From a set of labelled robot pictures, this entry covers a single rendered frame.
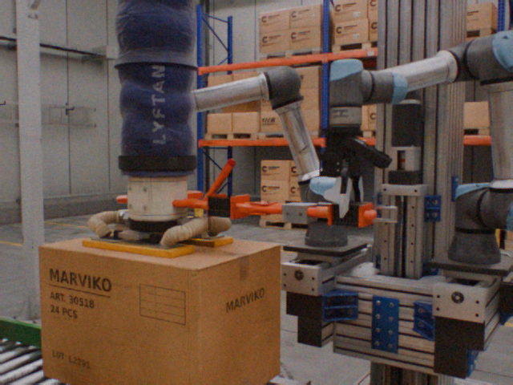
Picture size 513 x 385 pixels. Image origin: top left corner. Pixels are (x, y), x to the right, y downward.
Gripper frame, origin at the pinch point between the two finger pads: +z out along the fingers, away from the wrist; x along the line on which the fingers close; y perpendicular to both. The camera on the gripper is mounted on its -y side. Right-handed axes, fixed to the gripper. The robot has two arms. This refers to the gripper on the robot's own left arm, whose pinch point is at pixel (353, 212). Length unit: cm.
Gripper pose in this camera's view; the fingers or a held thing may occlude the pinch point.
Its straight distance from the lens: 128.8
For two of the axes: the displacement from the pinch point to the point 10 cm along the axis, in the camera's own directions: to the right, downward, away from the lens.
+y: -8.5, -0.4, 5.2
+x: -5.3, 0.7, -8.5
